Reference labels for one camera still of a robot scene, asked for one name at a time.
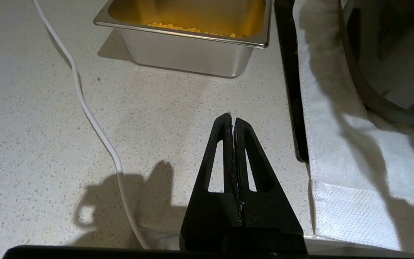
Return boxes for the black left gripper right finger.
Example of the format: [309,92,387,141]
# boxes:
[233,117,308,252]

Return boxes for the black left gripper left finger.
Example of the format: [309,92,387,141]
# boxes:
[179,113,243,252]

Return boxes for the black rice cooker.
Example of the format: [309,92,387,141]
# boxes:
[293,0,414,252]

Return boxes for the black rice cooker body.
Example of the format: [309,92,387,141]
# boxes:
[337,0,414,131]

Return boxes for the long black flat strip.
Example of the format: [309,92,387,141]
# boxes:
[275,0,310,163]

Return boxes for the stainless steel tray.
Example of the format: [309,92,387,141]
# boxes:
[93,0,274,78]

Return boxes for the yellow corn kernels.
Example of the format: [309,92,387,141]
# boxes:
[147,22,246,38]

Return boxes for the white power cable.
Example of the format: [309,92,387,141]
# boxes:
[33,0,152,250]

